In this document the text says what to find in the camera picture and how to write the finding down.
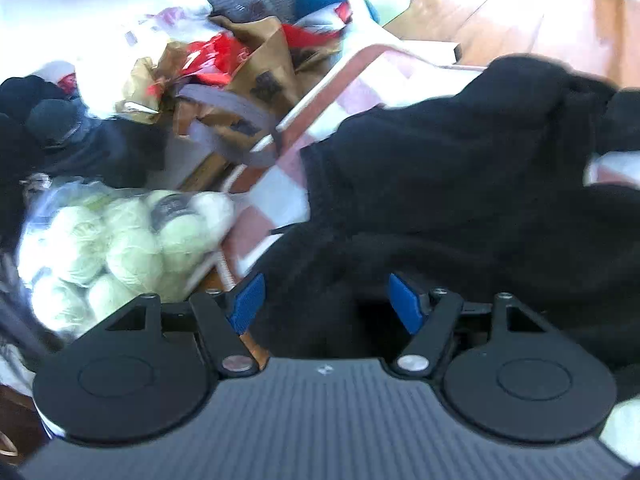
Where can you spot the red and white cloth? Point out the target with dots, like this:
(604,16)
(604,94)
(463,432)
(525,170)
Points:
(310,35)

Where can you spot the black garment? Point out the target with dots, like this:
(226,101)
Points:
(425,185)

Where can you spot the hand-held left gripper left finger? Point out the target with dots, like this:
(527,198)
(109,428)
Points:
(247,302)

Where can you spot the red plastic bag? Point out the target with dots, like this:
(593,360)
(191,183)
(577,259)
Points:
(210,55)

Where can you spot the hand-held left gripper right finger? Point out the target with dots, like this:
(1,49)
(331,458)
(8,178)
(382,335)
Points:
(407,305)

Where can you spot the bag of light green yarn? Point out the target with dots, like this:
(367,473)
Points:
(125,250)

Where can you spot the pink white checkered blanket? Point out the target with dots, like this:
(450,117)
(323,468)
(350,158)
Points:
(280,205)

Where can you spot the brown paper bag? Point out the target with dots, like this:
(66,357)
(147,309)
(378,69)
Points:
(260,75)

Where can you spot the pile of dark clothes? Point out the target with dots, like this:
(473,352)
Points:
(115,150)

